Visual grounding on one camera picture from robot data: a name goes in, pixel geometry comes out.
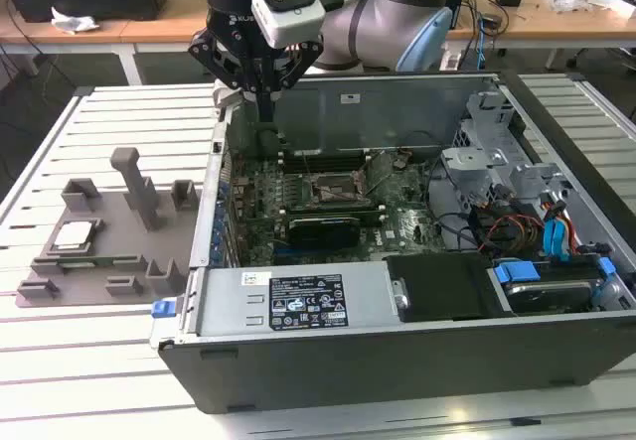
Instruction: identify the hard disk blue carrier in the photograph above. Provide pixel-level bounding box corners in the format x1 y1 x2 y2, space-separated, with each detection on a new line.
489 255 622 318

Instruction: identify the light wooden desk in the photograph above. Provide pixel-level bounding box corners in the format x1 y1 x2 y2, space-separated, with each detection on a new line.
444 0 636 72
0 0 220 86

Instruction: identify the white flat box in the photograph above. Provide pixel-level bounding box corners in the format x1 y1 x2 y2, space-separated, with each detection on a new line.
590 0 636 20

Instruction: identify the grey power supply unit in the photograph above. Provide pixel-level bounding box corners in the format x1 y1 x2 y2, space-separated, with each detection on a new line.
191 260 398 337

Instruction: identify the black grey PC case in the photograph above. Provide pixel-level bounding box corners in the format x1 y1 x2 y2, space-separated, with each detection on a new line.
148 70 636 416

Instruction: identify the grey parts rack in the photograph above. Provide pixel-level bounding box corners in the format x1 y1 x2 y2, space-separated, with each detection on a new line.
13 146 203 310

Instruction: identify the green RAM stick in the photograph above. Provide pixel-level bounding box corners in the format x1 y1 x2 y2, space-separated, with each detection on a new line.
57 256 145 268

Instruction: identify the grey plastic case latch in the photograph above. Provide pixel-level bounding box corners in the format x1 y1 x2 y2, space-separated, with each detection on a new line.
212 86 245 110

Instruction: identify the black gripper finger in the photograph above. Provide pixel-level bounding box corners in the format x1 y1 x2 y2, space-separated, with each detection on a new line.
266 41 325 124
187 26 268 124

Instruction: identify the coloured power wire bundle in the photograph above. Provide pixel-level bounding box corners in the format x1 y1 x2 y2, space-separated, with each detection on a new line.
476 211 546 252

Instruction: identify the black plastic shroud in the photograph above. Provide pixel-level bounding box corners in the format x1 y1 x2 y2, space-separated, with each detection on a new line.
385 253 513 323

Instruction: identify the blue flat data cable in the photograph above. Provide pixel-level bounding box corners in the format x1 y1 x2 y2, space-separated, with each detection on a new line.
542 216 572 262

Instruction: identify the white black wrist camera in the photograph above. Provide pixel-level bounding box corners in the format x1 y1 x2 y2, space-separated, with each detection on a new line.
249 0 328 50

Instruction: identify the blue hanging cable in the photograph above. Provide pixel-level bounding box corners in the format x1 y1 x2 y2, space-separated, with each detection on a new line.
475 15 488 72

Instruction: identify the silver-topped CPU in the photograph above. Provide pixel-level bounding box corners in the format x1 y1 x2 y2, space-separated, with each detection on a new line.
52 220 99 253

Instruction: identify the blue case latch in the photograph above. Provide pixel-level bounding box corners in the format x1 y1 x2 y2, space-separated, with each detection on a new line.
150 300 178 320

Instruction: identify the CPU socket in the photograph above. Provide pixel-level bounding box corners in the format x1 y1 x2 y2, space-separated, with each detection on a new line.
308 170 372 209

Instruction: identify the green motherboard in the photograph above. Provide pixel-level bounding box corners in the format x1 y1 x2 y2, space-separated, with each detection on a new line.
226 149 448 267

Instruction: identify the black graphics card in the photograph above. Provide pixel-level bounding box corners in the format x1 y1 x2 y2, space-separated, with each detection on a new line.
286 217 362 250

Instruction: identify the grey metal drive cage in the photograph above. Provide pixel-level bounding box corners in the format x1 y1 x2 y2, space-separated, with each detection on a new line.
439 89 572 222

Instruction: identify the crumpled white paper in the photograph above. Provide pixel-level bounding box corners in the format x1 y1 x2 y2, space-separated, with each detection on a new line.
51 6 100 35

